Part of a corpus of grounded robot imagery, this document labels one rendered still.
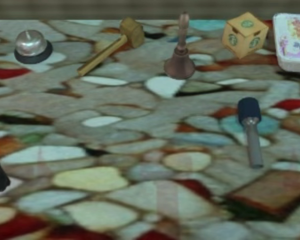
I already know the tan cardboard box green logo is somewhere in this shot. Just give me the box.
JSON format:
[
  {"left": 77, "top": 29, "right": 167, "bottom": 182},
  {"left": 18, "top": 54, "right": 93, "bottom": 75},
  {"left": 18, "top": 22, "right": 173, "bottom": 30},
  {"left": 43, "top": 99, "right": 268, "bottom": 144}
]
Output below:
[{"left": 221, "top": 11, "right": 270, "bottom": 60}]

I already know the white floral printed box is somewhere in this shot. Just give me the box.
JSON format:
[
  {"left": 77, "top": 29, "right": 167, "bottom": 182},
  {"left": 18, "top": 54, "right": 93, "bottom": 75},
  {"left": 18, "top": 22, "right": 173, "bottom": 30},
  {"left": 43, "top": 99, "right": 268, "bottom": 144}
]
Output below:
[{"left": 272, "top": 12, "right": 300, "bottom": 75}]

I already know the microphone with dark blue head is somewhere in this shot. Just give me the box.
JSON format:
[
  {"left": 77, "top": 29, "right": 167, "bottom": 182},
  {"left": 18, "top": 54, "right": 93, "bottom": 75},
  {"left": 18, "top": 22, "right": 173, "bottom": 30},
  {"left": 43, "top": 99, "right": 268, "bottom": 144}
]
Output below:
[{"left": 237, "top": 97, "right": 265, "bottom": 169}]

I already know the silver desk call bell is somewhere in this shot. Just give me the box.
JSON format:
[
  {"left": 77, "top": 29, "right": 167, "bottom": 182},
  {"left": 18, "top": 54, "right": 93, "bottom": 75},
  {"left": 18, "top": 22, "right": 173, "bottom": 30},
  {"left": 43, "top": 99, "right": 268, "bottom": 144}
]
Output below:
[{"left": 13, "top": 29, "right": 53, "bottom": 65}]

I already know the bronze hand bell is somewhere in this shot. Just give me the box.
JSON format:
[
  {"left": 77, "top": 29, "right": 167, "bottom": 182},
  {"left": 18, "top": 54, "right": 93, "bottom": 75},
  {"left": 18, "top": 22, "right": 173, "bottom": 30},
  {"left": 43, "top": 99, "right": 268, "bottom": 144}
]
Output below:
[{"left": 163, "top": 11, "right": 196, "bottom": 80}]

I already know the wooden mallet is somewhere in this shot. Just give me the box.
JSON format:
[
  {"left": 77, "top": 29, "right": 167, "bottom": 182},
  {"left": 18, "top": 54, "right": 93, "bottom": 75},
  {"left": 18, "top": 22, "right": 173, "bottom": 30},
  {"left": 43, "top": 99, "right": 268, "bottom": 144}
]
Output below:
[{"left": 76, "top": 16, "right": 145, "bottom": 77}]

